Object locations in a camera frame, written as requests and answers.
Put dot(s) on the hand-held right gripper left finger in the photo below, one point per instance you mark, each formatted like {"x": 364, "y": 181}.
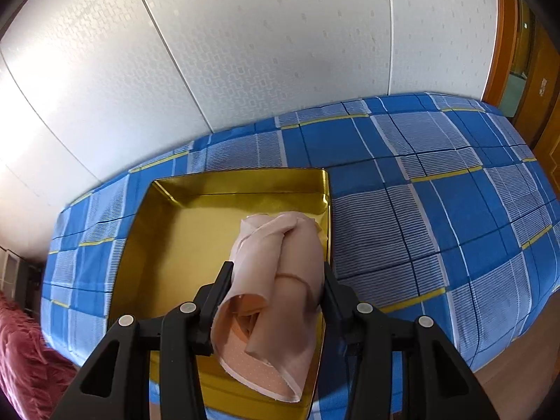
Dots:
{"x": 211, "y": 310}

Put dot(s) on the pink cloth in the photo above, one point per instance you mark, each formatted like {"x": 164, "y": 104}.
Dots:
{"x": 271, "y": 280}

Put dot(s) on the wooden door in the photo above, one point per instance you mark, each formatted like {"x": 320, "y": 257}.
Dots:
{"x": 503, "y": 52}

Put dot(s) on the red fuzzy blanket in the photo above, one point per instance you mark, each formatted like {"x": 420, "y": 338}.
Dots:
{"x": 26, "y": 358}

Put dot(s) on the gold tin box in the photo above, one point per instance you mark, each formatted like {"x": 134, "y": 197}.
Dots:
{"x": 175, "y": 249}

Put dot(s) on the blue plaid bed sheet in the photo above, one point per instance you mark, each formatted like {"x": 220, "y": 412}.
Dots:
{"x": 437, "y": 210}

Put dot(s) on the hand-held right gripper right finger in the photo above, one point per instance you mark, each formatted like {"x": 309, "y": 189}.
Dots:
{"x": 334, "y": 310}

